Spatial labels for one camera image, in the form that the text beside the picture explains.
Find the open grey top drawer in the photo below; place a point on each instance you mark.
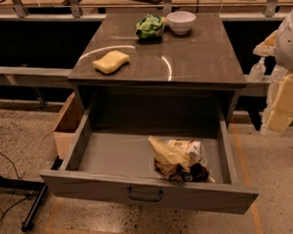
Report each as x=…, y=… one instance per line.
x=110, y=153

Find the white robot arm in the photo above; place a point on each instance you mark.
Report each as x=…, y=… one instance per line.
x=283, y=57

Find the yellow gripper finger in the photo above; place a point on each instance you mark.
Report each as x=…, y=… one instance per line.
x=266, y=48
x=280, y=108

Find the grey metal rail shelf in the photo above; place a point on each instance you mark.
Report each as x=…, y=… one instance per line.
x=34, y=77

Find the grey cabinet counter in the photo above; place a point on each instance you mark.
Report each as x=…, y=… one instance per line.
x=204, y=58

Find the green chip bag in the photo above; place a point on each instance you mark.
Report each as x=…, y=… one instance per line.
x=150, y=26

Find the black drawer handle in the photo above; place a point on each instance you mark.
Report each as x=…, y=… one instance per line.
x=144, y=197

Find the white bowl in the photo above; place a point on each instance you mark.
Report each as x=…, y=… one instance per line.
x=180, y=22

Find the brown chip bag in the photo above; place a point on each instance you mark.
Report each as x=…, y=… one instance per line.
x=180, y=160

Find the cardboard box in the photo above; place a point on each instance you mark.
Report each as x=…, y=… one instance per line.
x=64, y=127

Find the yellow sponge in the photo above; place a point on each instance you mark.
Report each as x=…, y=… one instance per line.
x=111, y=62

